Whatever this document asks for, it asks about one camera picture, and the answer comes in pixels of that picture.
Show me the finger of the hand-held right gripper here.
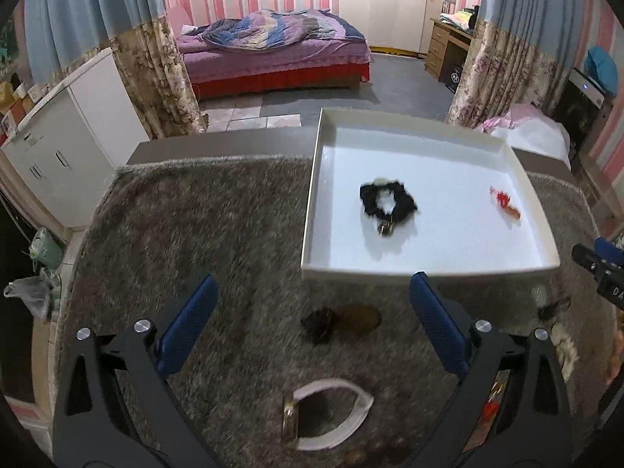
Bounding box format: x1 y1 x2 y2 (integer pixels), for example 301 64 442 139
571 237 624 281

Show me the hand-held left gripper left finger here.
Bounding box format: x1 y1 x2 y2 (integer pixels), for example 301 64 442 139
53 273 220 468

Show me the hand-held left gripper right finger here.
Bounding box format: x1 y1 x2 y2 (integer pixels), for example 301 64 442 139
408 271 573 468

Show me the cream fluffy scrunchie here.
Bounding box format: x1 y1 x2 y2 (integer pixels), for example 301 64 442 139
553 329 581 383

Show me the brown hair clip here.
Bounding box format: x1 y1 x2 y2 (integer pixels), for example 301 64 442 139
301 303 382 345

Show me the white shallow tray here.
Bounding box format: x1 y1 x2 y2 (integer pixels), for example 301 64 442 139
300 107 561 284

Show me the red tassel hair clip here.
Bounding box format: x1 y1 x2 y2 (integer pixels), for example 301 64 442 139
489 185 522 221
482 385 505 422

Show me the black scrunchie with charm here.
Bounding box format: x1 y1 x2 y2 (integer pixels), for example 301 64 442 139
360 178 419 238

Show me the wooden bead bracelet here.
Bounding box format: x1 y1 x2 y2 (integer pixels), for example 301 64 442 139
341 435 415 468

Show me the grey shaggy rug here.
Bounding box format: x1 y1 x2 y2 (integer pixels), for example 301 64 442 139
53 153 610 468

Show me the pink white cloth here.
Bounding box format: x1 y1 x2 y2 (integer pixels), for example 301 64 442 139
475 102 572 161

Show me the black air purifier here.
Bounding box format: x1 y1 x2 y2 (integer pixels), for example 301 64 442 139
553 68 616 149

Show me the clear plastic bag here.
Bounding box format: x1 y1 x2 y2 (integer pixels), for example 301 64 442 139
4 268 62 323

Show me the green pot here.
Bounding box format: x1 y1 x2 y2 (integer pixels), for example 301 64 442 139
28 227 65 266

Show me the blue cloth cover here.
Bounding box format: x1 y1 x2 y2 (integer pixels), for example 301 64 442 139
584 45 619 94

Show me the blue floral curtain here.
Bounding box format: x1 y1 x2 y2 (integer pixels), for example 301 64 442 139
22 0 208 140
445 0 593 130

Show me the white cabinet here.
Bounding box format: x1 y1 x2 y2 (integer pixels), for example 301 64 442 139
0 48 152 230

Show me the black box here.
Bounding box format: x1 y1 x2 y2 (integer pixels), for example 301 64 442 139
438 62 463 94

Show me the wooden desk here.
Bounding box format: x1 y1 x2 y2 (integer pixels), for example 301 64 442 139
424 17 476 79

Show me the purple bed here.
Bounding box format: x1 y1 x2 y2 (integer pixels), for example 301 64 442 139
175 9 374 101

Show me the striped purple quilt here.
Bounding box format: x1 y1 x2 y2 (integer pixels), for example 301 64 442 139
200 9 366 52

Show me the pink headboard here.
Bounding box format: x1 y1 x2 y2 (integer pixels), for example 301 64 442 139
167 5 190 32

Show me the white wardrobe with decals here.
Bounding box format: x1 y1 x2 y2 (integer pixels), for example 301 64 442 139
339 0 481 54

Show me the teal wall poster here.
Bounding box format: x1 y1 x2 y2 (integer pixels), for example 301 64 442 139
0 19 23 69

